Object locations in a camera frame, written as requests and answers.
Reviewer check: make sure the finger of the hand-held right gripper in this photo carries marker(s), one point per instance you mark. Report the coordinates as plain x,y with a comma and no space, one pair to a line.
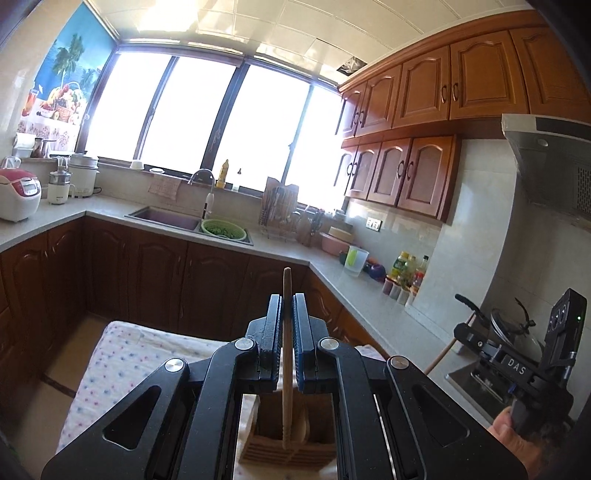
473,336
491,385

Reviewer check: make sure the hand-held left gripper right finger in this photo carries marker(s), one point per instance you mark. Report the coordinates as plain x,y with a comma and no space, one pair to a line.
301,337

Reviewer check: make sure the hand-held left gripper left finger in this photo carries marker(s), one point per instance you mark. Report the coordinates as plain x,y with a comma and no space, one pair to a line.
273,337

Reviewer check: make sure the wooden utensil holder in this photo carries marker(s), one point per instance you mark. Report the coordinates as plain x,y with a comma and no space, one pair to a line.
268,443

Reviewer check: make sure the person's right hand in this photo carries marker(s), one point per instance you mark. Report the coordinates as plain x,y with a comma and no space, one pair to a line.
508,434

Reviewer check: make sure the gas stove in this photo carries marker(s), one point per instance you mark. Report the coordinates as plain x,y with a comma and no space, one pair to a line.
461,387

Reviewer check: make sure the black wok with lid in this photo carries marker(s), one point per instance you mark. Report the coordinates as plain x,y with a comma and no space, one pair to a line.
512,327

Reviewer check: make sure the white spice jar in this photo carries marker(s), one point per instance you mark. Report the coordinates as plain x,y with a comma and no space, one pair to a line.
405,297
388,288
396,292

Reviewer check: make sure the dark cap sauce bottle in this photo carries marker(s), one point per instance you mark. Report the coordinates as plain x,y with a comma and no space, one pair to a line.
421,274

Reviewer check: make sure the clear pitcher green lid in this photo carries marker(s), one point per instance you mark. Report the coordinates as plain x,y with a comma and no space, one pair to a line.
356,261

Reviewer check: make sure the yellow cap oil bottle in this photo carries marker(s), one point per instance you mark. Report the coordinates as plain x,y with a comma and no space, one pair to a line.
400,267

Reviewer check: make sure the purple plastic object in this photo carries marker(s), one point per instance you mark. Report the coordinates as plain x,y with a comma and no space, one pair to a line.
377,272

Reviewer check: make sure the pink plastic basin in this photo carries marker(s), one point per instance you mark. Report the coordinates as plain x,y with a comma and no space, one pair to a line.
334,242

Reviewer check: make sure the dark kitchen tool holder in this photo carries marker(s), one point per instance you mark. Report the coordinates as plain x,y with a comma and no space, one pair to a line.
316,224

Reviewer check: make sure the green colander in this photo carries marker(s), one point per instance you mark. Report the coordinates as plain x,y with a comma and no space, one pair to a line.
224,229

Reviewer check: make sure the wooden cutting board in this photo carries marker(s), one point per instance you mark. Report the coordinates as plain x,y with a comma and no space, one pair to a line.
279,194

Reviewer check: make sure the floral white tablecloth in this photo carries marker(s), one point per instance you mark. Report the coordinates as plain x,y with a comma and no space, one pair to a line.
129,360

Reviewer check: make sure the wooden base cabinets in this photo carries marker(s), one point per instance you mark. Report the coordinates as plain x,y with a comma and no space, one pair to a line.
138,277

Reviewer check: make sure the small clear bottle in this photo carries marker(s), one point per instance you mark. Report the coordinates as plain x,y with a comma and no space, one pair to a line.
237,183

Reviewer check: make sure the steel kitchen sink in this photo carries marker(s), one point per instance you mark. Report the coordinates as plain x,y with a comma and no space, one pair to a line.
161,218

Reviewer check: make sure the yellow dish soap bottle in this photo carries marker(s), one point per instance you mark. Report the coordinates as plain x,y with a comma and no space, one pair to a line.
223,177

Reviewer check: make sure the chrome faucet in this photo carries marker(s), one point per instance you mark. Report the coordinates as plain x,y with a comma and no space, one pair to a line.
203,175

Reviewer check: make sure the pink dish cloth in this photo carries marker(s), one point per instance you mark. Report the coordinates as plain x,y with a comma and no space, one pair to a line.
164,187

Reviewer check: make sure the steel range hood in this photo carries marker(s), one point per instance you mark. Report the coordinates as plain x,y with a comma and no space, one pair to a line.
549,161

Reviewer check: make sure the small white bowl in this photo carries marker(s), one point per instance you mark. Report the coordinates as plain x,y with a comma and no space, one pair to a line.
137,165

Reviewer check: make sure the large kitchen window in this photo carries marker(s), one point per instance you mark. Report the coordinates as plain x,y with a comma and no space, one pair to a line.
194,115

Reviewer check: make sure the white steel rice cooker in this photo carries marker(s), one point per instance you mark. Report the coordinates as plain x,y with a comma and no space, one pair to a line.
85,177

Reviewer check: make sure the small white blender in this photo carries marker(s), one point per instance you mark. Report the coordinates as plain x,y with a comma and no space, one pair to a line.
61,189

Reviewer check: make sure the ceiling vent opening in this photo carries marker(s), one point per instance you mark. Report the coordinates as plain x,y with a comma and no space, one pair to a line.
351,64

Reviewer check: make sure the red white rice cooker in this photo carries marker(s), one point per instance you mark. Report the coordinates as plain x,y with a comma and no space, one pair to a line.
18,194

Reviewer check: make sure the paper towel roll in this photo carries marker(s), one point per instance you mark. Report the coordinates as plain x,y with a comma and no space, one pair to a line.
24,144

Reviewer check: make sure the white wall socket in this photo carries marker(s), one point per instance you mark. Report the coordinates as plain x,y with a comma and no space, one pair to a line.
374,224

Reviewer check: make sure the short wooden wall cabinet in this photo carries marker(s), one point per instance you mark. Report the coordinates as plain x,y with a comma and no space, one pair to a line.
406,175

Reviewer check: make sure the tall wooden wall cabinet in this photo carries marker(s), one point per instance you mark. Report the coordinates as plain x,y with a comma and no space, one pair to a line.
475,78

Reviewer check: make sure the beach fruit wall poster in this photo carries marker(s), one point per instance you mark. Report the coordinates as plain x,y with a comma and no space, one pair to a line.
69,60

